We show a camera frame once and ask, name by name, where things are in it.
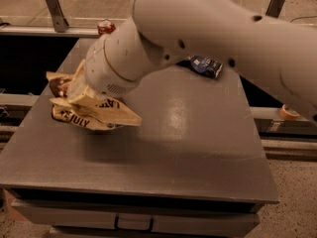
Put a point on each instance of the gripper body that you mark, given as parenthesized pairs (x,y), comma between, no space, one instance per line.
(100,70)

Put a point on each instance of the brown Late July chip bag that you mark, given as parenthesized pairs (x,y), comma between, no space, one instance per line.
(105,113)

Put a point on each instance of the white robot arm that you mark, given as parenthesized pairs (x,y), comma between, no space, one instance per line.
(278,57)

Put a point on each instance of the blue chip bag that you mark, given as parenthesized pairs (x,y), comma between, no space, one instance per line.
(203,66)

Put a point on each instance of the red soda can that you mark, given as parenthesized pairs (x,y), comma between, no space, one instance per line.
(105,27)

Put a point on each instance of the grey table drawer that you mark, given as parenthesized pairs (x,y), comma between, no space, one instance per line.
(88,219)

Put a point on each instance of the orange tape roll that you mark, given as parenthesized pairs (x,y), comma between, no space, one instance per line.
(288,114)

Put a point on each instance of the metal window rail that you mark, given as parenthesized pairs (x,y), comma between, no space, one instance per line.
(9,30)

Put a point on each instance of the left metal bracket post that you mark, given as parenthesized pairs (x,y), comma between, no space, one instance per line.
(60,24)

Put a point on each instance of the metal bracket post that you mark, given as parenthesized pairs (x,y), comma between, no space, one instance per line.
(60,24)
(274,8)

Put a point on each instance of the black drawer handle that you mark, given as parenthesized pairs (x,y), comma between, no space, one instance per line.
(133,222)

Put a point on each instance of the right metal bracket post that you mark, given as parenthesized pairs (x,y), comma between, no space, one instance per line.
(274,8)

